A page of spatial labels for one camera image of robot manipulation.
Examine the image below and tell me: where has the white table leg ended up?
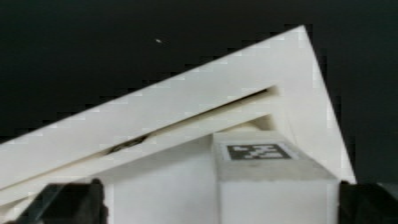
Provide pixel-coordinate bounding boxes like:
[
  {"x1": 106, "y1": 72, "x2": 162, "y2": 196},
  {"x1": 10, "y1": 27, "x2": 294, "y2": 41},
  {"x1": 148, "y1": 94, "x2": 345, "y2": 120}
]
[{"x1": 212, "y1": 131, "x2": 340, "y2": 224}]

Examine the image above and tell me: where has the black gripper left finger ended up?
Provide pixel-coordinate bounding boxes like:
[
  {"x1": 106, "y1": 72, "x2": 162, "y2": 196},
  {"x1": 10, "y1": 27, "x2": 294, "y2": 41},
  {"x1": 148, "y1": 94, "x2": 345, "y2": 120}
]
[{"x1": 17, "y1": 179, "x2": 109, "y2": 224}]

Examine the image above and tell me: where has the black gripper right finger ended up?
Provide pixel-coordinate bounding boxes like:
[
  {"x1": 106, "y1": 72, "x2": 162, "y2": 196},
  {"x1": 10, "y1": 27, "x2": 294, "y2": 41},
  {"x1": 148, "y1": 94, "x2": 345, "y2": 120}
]
[{"x1": 338, "y1": 181, "x2": 398, "y2": 224}]

